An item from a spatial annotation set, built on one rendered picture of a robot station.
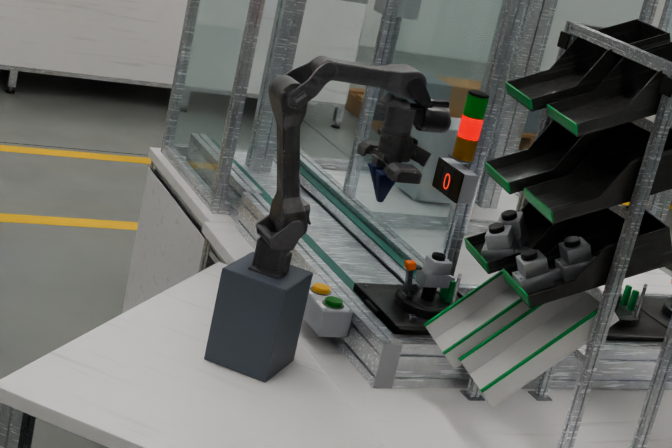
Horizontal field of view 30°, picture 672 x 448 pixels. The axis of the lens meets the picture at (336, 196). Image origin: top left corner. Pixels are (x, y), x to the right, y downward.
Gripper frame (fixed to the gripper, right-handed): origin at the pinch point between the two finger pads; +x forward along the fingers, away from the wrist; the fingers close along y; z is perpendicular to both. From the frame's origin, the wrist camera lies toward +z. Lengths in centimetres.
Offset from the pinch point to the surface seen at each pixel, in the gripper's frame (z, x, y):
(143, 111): 100, 126, 502
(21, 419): -68, 45, -14
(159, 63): 108, 97, 510
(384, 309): 8.7, 28.5, 2.8
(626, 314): 71, 27, 1
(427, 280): 17.3, 21.3, 2.8
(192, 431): -42, 39, -28
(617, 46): 23, -40, -31
